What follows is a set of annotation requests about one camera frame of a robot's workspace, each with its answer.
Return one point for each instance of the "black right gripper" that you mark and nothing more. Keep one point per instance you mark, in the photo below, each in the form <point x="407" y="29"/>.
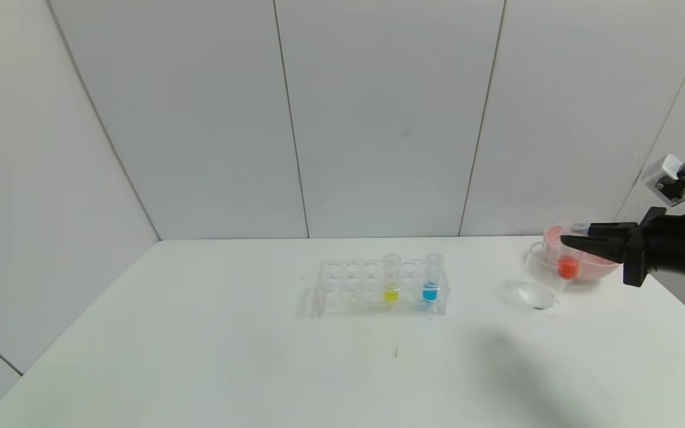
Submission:
<point x="635" y="254"/>

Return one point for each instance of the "test tube with red pigment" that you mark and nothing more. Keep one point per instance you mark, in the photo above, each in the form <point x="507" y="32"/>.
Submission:
<point x="567" y="268"/>

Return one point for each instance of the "test tube with blue pigment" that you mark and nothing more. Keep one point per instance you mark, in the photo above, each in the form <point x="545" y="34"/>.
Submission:
<point x="430" y="293"/>

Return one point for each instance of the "test tube with yellow pigment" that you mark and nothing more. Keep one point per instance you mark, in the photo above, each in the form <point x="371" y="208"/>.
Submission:
<point x="391" y="294"/>

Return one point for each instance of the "clear acrylic test tube rack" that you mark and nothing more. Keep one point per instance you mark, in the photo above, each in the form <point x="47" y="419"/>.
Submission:
<point x="348" y="285"/>

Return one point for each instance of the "pink bowl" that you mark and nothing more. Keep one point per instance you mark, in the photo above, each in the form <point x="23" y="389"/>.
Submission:
<point x="598" y="270"/>

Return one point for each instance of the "clear glass beaker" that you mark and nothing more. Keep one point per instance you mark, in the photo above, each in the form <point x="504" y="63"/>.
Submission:
<point x="536" y="285"/>

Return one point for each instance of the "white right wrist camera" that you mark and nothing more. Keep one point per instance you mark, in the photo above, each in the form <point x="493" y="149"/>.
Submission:
<point x="666" y="178"/>

